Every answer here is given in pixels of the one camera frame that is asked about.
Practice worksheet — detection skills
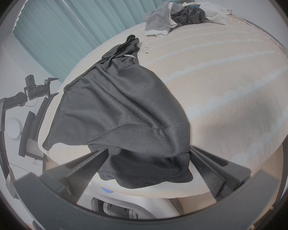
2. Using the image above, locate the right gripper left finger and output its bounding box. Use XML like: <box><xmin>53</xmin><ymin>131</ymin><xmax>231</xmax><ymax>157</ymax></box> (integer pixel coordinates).
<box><xmin>41</xmin><ymin>148</ymin><xmax>109</xmax><ymax>197</ymax></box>

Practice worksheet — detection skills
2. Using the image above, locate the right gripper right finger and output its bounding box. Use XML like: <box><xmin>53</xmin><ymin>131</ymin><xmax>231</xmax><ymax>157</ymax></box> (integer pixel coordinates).
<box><xmin>189</xmin><ymin>146</ymin><xmax>252</xmax><ymax>199</ymax></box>

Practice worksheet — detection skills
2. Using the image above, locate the black T-shirt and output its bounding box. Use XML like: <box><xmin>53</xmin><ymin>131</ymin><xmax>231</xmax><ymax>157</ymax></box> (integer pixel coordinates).
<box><xmin>42</xmin><ymin>35</ymin><xmax>193</xmax><ymax>189</ymax></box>

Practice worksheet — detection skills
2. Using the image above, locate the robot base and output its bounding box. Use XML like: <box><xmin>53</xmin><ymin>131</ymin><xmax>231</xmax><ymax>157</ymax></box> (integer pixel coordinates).
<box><xmin>77</xmin><ymin>185</ymin><xmax>183</xmax><ymax>222</ymax></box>

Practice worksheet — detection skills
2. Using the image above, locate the blue-green curtain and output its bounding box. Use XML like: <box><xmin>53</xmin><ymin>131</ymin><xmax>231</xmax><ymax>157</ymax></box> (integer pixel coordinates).
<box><xmin>13</xmin><ymin>0</ymin><xmax>98</xmax><ymax>83</ymax></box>
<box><xmin>52</xmin><ymin>0</ymin><xmax>183</xmax><ymax>48</ymax></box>

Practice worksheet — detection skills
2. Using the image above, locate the bed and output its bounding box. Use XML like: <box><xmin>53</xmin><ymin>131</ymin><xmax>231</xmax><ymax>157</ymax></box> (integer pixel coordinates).
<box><xmin>37</xmin><ymin>0</ymin><xmax>288</xmax><ymax>201</ymax></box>

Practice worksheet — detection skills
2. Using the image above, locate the grey garment with white hem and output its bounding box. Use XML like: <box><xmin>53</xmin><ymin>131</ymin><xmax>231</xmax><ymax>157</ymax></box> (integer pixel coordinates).
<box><xmin>144</xmin><ymin>1</ymin><xmax>184</xmax><ymax>37</ymax></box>

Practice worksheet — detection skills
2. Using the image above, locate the black garment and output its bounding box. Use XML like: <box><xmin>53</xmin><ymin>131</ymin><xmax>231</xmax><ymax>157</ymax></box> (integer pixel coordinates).
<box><xmin>170</xmin><ymin>5</ymin><xmax>206</xmax><ymax>27</ymax></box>

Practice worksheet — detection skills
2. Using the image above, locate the white printed pillow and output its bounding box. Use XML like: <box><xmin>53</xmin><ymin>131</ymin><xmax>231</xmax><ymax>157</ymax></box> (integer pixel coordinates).
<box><xmin>190</xmin><ymin>2</ymin><xmax>232</xmax><ymax>15</ymax></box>

